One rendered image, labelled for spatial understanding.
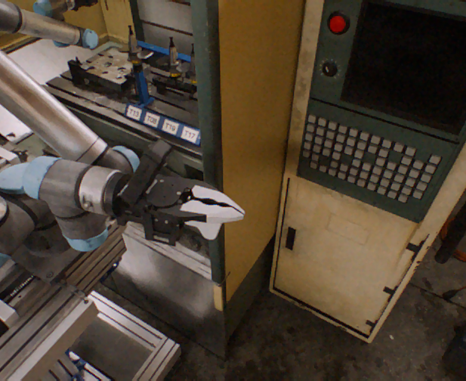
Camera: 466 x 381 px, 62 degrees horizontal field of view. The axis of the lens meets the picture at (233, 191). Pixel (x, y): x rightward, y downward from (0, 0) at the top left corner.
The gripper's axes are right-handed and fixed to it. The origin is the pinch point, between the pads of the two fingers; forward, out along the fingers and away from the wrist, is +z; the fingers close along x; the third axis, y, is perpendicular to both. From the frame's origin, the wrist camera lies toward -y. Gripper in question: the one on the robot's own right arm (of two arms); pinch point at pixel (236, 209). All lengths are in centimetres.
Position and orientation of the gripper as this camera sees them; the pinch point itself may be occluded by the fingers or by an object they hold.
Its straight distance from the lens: 57.5
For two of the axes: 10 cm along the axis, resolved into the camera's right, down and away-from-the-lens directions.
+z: 9.6, 2.0, -2.0
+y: -0.4, 7.8, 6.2
